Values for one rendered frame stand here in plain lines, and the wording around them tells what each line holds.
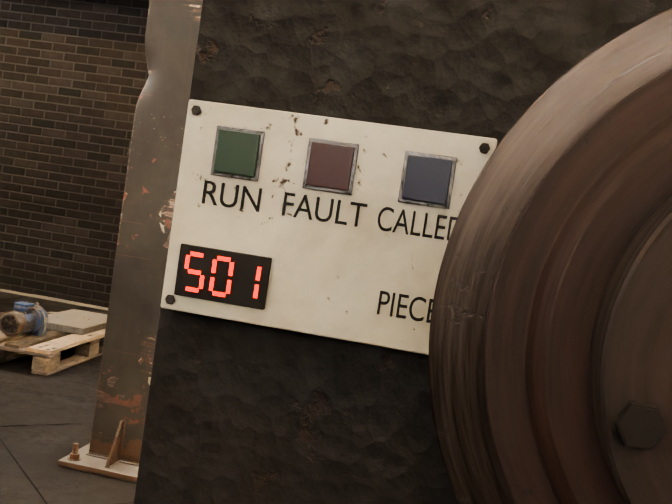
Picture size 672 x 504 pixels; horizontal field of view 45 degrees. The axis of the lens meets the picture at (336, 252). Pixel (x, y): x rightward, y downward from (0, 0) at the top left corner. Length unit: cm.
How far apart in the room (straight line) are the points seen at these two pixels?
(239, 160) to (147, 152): 267
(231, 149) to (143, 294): 268
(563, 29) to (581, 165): 21
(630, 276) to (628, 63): 15
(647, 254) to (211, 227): 38
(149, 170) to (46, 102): 442
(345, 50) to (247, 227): 17
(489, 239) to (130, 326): 292
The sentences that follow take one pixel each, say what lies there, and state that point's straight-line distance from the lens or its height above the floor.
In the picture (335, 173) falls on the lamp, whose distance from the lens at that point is 66.
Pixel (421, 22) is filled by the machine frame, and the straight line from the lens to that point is 70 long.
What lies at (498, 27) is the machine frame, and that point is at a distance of 70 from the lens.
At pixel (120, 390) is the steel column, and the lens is 344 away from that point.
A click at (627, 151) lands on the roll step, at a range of 51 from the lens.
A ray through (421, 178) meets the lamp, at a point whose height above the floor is 120.
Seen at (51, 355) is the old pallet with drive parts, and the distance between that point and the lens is 488.
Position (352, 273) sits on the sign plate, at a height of 112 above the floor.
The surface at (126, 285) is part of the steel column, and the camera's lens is 337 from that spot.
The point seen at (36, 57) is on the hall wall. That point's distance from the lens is 781.
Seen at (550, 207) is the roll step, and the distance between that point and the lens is 51.
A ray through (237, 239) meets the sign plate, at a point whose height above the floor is 113.
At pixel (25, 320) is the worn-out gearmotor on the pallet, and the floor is 26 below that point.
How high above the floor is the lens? 117
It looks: 3 degrees down
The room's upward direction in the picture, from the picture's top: 8 degrees clockwise
